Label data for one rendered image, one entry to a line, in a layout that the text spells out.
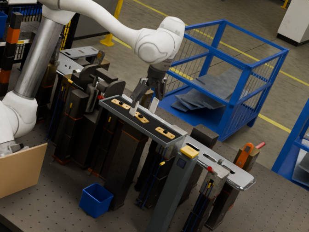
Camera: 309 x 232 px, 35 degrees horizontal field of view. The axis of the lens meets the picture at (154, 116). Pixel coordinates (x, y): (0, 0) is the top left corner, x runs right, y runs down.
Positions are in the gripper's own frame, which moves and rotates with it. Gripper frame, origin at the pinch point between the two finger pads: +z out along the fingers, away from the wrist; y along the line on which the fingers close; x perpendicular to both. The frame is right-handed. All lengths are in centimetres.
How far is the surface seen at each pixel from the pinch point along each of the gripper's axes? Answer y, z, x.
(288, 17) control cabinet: 738, 75, 372
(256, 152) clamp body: 61, 14, -26
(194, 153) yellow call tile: 6.6, 4.0, -28.3
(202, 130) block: 50, 17, 1
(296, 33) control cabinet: 746, 95, 344
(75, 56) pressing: 28, 20, 90
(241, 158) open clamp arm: 53, 17, -24
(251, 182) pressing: 45, 20, -38
